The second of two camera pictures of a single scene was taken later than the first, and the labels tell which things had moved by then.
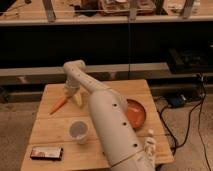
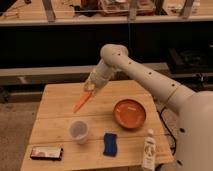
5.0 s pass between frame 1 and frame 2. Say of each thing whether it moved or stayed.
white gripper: moved
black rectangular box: stayed
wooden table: stayed
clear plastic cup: stayed
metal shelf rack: stayed
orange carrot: moved
